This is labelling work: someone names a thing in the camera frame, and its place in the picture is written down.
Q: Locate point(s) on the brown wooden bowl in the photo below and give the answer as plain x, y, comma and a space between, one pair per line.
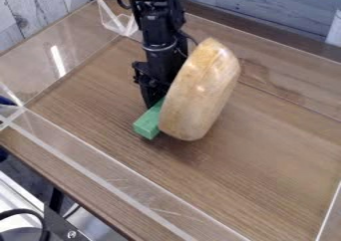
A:
199, 91

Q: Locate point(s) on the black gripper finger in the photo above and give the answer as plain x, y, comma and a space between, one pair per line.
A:
154, 93

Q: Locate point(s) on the blue object left edge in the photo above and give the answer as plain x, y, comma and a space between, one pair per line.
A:
7, 102

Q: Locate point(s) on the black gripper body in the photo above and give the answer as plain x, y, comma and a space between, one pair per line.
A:
155, 72

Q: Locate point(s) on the black metal bracket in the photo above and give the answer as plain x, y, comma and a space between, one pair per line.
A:
60, 229

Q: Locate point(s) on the green rectangular block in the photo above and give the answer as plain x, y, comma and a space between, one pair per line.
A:
146, 126

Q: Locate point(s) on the clear acrylic tray wall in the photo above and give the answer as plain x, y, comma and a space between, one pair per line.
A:
260, 180

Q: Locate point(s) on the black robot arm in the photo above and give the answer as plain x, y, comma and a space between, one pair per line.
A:
159, 18

